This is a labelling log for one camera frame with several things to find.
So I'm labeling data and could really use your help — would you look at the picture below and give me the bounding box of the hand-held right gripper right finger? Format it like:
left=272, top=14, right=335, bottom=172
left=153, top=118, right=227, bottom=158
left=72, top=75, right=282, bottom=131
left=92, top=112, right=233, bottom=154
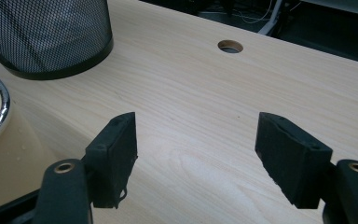
left=255, top=111, right=334, bottom=210

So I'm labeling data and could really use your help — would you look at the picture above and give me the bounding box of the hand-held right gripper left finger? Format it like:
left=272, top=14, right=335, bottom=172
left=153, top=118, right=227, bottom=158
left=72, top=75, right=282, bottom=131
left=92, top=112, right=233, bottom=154
left=85, top=111, right=139, bottom=209

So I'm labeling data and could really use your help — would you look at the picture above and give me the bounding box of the white metal stand leg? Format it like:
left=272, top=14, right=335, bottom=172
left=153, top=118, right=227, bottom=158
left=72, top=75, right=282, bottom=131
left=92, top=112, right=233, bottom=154
left=256, top=0, right=284, bottom=35

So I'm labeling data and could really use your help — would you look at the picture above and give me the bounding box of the black mesh waste bin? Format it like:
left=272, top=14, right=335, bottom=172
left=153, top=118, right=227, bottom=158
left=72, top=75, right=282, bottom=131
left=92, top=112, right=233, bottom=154
left=0, top=0, right=115, bottom=81

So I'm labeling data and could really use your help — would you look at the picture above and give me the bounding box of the thin white cable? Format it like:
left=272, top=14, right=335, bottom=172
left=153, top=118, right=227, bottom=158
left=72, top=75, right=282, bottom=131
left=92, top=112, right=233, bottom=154
left=232, top=0, right=275, bottom=25

